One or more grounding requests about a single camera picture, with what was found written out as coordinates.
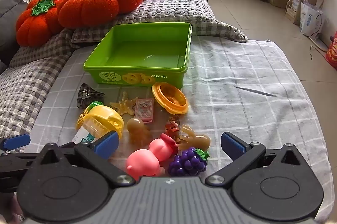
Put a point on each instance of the dried starfish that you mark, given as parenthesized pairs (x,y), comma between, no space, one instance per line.
(123,106)

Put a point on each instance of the red bag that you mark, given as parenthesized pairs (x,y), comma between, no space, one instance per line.
(333,52)

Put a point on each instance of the yellow plastic cup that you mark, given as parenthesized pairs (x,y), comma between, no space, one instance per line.
(110,114)

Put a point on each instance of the pink card box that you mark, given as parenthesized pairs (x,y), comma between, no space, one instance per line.
(144,109)

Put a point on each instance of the orange plastic lid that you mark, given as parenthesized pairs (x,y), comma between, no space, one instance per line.
(181,106)

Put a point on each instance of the small red brown figurine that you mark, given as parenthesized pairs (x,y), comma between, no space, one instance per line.
(172,127)

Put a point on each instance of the white paper bag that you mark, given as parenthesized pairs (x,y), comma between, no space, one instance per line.
(312,21)

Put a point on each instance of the grey quilted blanket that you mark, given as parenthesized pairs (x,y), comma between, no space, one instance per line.
(179,10)

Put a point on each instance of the amber long-armed octopus toy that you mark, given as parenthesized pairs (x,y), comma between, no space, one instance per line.
(200,141)

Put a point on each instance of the dark checked blanket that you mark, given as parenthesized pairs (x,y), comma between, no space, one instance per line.
(31,73)

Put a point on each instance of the dark hair claw clip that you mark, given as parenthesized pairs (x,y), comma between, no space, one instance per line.
(87,96)

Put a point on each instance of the green plastic box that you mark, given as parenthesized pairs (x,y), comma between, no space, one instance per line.
(137,55)

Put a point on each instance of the yellow toy corn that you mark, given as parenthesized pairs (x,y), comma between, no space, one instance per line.
(82,117)

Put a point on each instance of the amber round-headed octopus toy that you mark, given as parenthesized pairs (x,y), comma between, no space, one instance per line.
(135,126)

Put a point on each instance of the pink pig toy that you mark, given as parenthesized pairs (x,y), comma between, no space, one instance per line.
(143,163)

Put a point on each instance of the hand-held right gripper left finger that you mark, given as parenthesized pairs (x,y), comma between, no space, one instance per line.
(107,144)

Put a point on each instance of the clear cotton swab jar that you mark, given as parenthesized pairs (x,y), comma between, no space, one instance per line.
(84,135)

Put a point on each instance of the small orange pumpkin cushion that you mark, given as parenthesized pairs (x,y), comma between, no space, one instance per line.
(34,23)

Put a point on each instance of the light grid bed sheet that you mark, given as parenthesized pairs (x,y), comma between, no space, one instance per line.
(250,97)

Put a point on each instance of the large orange pumpkin cushion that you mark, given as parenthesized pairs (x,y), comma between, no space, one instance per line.
(105,2)

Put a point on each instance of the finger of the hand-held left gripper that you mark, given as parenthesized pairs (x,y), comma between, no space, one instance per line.
(16,141)
(18,160)

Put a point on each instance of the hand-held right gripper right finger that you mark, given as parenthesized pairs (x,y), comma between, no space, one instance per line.
(232,146)

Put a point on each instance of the grey sofa backrest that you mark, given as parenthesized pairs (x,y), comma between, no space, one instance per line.
(10,10)

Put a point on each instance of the purple toy grapes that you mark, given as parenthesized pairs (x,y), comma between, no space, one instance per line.
(187,163)

